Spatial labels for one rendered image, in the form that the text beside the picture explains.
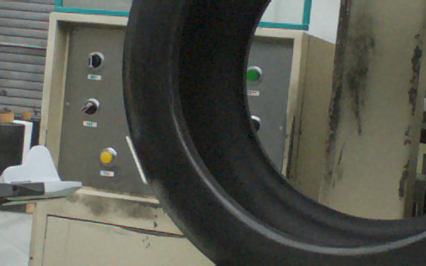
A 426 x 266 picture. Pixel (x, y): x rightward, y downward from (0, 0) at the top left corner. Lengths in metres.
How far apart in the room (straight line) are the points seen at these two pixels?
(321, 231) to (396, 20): 0.33
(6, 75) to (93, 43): 8.86
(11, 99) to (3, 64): 0.42
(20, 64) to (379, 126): 9.49
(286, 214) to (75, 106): 0.77
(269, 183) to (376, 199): 0.17
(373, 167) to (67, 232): 0.78
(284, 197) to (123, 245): 0.63
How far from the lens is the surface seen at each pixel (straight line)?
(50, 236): 1.95
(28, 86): 10.70
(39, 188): 1.04
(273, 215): 1.31
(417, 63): 1.37
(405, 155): 1.37
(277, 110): 1.80
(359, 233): 1.30
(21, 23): 10.76
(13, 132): 7.39
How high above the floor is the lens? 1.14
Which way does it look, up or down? 3 degrees down
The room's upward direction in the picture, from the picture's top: 6 degrees clockwise
